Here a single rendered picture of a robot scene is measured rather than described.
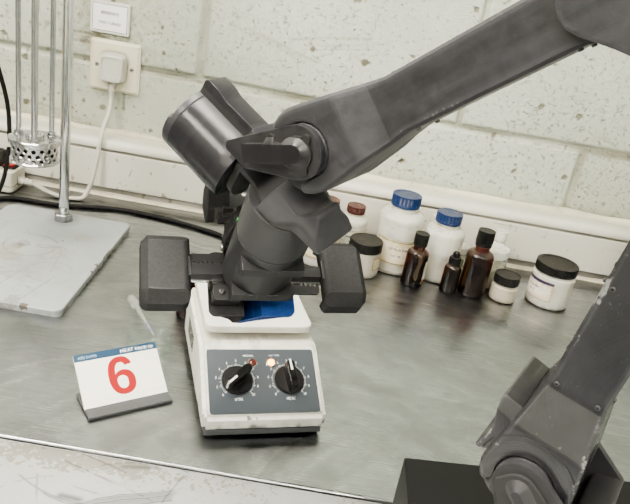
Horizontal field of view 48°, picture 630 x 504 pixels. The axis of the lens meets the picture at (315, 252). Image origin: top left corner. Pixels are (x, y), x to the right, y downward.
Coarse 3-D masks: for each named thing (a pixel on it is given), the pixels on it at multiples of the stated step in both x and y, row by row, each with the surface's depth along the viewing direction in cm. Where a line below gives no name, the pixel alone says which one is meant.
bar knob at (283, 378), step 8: (288, 360) 75; (280, 368) 76; (288, 368) 74; (296, 368) 76; (280, 376) 75; (288, 376) 74; (296, 376) 74; (280, 384) 75; (288, 384) 74; (296, 384) 74; (288, 392) 74; (296, 392) 75
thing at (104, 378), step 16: (144, 352) 78; (80, 368) 74; (96, 368) 75; (112, 368) 76; (128, 368) 77; (144, 368) 77; (96, 384) 74; (112, 384) 75; (128, 384) 76; (144, 384) 77; (160, 384) 78; (96, 400) 74
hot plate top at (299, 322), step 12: (204, 288) 83; (204, 300) 80; (300, 300) 84; (204, 312) 78; (300, 312) 81; (204, 324) 76; (216, 324) 76; (228, 324) 76; (240, 324) 77; (252, 324) 77; (264, 324) 77; (276, 324) 78; (288, 324) 78; (300, 324) 79
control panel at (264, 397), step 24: (216, 360) 75; (240, 360) 75; (264, 360) 76; (312, 360) 78; (216, 384) 73; (264, 384) 75; (312, 384) 76; (216, 408) 72; (240, 408) 72; (264, 408) 73; (288, 408) 74; (312, 408) 74
